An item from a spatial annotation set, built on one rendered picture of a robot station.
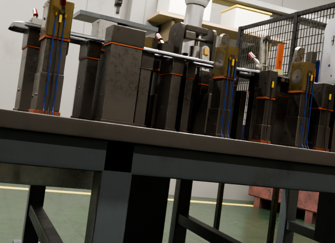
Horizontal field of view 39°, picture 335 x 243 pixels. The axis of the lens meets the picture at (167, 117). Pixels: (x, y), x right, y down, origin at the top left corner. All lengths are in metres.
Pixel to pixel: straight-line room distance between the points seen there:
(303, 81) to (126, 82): 0.73
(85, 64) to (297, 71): 0.84
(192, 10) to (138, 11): 2.55
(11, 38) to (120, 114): 3.50
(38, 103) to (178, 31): 0.86
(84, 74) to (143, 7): 3.50
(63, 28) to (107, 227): 0.65
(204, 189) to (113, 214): 4.44
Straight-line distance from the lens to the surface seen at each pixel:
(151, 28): 2.17
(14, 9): 5.05
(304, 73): 1.94
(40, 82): 1.49
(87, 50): 1.71
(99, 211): 1.15
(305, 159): 1.35
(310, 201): 4.83
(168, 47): 2.07
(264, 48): 2.34
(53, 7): 1.52
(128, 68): 1.60
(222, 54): 1.79
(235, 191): 5.77
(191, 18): 2.61
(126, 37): 1.60
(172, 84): 1.83
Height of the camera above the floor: 0.69
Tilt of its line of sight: 2 degrees up
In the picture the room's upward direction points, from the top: 7 degrees clockwise
